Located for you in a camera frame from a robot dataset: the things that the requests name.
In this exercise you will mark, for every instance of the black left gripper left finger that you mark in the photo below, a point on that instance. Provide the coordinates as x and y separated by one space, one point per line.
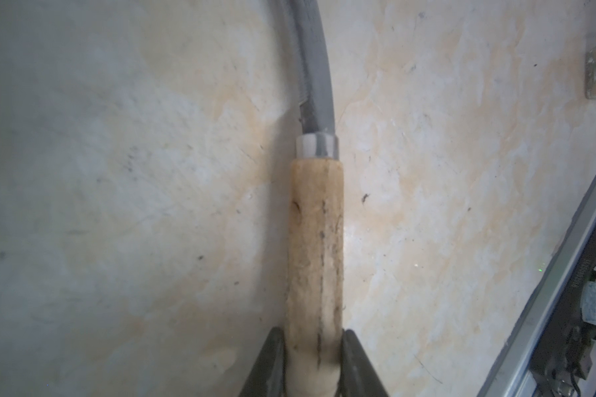
266 378

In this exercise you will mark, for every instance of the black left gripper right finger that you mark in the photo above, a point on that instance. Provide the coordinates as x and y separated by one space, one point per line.
357 377

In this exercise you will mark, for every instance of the sickle with wooden handle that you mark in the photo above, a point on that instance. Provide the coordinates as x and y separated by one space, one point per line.
315 273

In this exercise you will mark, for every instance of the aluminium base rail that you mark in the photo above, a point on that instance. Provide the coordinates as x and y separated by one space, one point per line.
511 366

